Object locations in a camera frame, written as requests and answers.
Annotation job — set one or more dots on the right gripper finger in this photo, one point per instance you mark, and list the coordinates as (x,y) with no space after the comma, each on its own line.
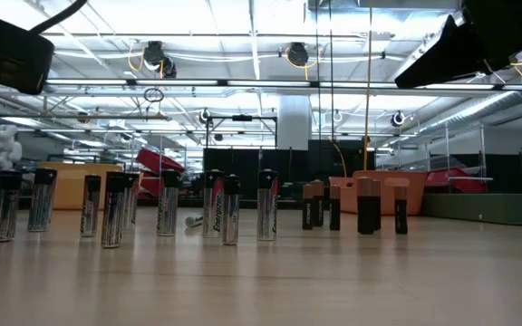
(442,59)

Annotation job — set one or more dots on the silver Energizer battery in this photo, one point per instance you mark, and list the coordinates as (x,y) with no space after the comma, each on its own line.
(6,208)
(193,220)
(42,204)
(90,208)
(212,208)
(168,208)
(267,208)
(230,217)
(132,204)
(112,213)

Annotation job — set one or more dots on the black copper Duracell battery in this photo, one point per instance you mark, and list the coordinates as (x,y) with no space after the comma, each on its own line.
(319,204)
(401,215)
(335,213)
(377,208)
(365,213)
(307,213)

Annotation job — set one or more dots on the metal shelf rack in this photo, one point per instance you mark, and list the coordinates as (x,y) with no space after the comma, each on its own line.
(447,149)

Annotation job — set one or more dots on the red plastic bin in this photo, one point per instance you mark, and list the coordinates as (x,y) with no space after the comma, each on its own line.
(157,163)
(456,179)

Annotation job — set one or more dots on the yellow plastic bin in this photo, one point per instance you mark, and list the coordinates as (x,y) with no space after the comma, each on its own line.
(70,185)

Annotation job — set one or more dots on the orange plastic bin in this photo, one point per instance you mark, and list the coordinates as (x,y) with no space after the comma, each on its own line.
(388,199)

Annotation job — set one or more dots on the white building column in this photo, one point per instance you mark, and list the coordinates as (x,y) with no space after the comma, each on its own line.
(293,122)

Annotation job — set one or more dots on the long ceiling light bar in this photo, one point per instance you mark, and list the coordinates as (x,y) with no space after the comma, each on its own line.
(265,83)

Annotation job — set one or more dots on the black partition panels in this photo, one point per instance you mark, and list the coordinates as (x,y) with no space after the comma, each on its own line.
(247,163)

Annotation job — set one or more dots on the silver air duct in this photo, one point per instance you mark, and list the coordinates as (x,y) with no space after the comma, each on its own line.
(469,111)

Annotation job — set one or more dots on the black gantry frame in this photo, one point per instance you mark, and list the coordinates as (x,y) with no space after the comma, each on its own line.
(242,117)

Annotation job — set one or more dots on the black metal table frame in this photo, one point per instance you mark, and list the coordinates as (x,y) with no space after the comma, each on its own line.
(288,204)

